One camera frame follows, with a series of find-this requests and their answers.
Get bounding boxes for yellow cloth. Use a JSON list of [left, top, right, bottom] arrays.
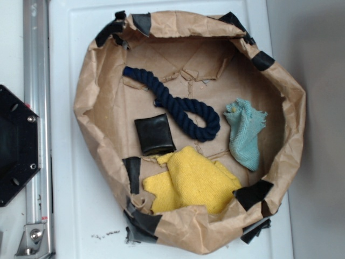
[[143, 146, 242, 214]]

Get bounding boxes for white plastic tray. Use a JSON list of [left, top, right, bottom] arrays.
[[47, 0, 295, 259]]

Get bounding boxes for aluminium extrusion rail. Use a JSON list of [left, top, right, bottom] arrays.
[[23, 1, 55, 258]]

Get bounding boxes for black square pouch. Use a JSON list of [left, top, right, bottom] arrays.
[[134, 114, 176, 156]]

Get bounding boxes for dark blue twisted rope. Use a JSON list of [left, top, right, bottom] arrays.
[[122, 66, 221, 142]]

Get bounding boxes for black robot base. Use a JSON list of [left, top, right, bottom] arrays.
[[1, 85, 40, 207]]

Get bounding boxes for metal corner bracket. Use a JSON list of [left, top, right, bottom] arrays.
[[14, 223, 49, 258]]

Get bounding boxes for light blue cloth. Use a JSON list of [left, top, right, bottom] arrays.
[[224, 98, 267, 172]]

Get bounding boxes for brown paper bag tray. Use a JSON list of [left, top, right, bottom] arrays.
[[74, 11, 306, 254]]

